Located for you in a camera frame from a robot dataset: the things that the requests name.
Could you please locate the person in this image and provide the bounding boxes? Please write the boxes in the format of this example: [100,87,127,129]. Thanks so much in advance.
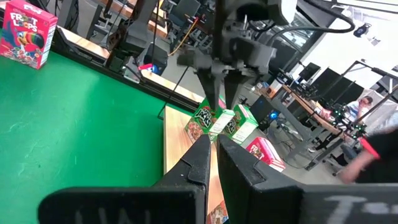
[338,124,398,185]
[345,95,374,121]

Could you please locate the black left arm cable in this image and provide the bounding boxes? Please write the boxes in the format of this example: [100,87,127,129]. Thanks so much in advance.
[248,0,357,47]

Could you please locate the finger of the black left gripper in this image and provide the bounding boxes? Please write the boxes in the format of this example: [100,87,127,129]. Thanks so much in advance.
[223,72,247,110]
[195,68,225,112]

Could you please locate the black ceiling spotlight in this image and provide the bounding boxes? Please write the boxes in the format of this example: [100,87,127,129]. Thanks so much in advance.
[353,23,373,39]

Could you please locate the Froot Loops red cereal box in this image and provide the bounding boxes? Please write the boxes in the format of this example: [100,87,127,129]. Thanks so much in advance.
[0,0,58,70]
[245,136,286,173]

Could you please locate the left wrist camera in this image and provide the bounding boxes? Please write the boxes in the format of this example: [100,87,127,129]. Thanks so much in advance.
[234,0,298,27]

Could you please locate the wooden shelf black metal frame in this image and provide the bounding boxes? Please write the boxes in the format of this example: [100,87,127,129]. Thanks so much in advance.
[157,63,229,224]

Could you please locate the Apple Jacks green cereal box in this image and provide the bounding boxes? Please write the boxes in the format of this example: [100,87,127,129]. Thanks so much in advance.
[185,99,236,144]
[222,104,259,144]

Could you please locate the Frosted Mini Wheats orange box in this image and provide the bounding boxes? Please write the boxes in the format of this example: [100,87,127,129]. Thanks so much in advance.
[205,200,230,224]

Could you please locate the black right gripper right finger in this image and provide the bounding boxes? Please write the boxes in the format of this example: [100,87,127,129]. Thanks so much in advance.
[216,134,398,224]

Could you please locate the long wooden desk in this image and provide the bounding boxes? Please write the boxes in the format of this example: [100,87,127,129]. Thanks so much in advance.
[273,83,348,142]

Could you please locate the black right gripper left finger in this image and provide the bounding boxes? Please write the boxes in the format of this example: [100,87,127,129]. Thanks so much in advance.
[37,133,213,224]

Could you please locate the green table mat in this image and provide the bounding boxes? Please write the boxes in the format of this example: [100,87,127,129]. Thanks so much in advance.
[0,27,193,224]

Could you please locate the black computer tower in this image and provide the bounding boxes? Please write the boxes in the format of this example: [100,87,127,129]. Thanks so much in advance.
[250,95,277,131]

